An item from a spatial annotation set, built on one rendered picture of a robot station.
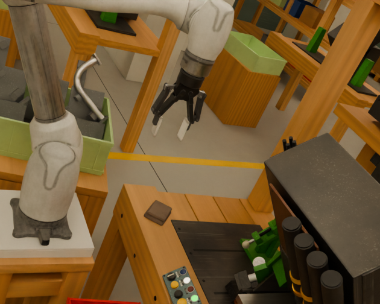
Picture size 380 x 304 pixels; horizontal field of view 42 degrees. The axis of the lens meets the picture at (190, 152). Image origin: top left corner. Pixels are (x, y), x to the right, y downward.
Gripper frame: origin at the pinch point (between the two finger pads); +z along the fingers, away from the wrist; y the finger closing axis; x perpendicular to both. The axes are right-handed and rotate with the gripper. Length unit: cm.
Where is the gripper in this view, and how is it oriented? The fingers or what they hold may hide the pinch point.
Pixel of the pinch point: (169, 129)
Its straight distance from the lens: 152.9
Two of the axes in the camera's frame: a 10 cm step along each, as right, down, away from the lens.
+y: -8.7, -1.2, -4.9
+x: 3.4, 5.7, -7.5
